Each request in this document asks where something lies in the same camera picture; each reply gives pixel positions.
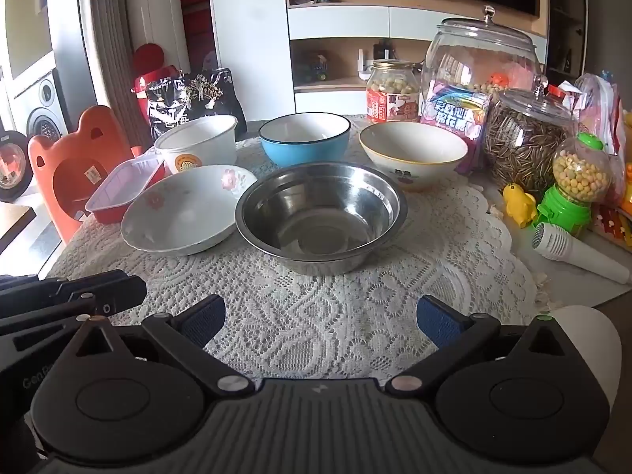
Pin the large glass jar with lid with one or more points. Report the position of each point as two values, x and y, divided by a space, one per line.
474 54

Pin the black printed bag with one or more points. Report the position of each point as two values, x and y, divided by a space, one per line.
168 108

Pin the red and yellow snack packet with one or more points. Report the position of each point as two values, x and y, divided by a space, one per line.
612 222

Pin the pink plastic bag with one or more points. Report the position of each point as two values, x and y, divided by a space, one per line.
597 108

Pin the white standing air conditioner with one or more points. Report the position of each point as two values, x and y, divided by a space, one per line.
158 0

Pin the white floral plate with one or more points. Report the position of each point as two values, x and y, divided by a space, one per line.
182 217

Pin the green gumball machine toy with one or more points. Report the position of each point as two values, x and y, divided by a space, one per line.
577 173

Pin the yellow duck toy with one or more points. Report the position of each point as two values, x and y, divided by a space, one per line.
518 205

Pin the stainless steel bowl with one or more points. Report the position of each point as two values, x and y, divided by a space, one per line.
321 217

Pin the white toy microphone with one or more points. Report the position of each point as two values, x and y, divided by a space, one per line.
553 242

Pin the grey curtain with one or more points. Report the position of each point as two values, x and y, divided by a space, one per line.
98 34

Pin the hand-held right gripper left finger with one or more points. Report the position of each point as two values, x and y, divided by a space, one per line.
205 320

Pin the white bowl with orange logo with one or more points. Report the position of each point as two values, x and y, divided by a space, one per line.
215 150

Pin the blue enamel bowl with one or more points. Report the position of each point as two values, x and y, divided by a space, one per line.
306 153

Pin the green toy tractor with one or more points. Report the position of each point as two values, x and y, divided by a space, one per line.
316 69

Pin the red plastic toy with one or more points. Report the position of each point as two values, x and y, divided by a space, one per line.
148 57

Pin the nut jar with gold lid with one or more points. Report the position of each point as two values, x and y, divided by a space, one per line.
392 89

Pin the white television cabinet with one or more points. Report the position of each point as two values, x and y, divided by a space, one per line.
345 22

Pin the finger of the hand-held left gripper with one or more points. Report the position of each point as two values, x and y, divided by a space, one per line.
113 291

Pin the white bowl with yellow rim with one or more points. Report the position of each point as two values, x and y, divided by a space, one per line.
414 150

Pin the glass jar of sunflower seeds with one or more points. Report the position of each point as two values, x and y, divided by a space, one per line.
523 143

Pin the red plastic food container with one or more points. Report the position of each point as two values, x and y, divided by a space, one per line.
123 182

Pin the white washing machine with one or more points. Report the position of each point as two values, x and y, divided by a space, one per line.
44 103

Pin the orange bear-shaped chair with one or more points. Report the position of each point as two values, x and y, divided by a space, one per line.
54 158

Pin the white lace tablecloth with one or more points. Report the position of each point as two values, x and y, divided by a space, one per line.
345 306

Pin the wooden side table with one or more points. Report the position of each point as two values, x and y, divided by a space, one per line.
15 222

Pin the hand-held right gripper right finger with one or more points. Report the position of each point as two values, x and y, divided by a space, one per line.
437 321

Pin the pink marshmallow bag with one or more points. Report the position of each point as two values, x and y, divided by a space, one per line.
454 113

